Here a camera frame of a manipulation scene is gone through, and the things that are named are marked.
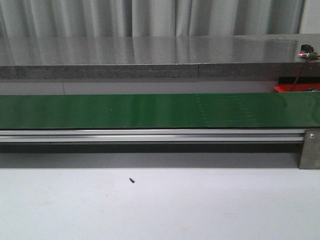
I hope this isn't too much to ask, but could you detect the grey stone shelf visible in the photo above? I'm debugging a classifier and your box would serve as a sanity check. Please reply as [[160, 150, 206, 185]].
[[0, 34, 320, 80]]

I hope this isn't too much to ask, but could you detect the thin brown cable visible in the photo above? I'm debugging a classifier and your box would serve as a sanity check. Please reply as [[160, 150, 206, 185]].
[[290, 56, 312, 93]]

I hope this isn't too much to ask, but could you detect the small green circuit board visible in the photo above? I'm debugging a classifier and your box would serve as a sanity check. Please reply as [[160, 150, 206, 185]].
[[298, 44, 320, 59]]

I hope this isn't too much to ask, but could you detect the green conveyor belt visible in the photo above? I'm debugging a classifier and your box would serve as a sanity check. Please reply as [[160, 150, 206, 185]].
[[0, 92, 320, 130]]

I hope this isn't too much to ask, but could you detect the grey pleated curtain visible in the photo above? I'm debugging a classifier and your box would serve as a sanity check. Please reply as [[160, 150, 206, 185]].
[[0, 0, 305, 38]]

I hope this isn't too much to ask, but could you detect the aluminium conveyor frame rail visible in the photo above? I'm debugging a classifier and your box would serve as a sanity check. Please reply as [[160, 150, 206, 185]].
[[0, 128, 306, 144]]

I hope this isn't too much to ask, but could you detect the red plastic bin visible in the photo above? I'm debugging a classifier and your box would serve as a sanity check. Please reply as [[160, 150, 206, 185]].
[[273, 76, 320, 93]]

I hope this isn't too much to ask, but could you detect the metal conveyor support bracket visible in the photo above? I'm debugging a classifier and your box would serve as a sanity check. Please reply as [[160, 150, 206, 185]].
[[299, 129, 320, 170]]

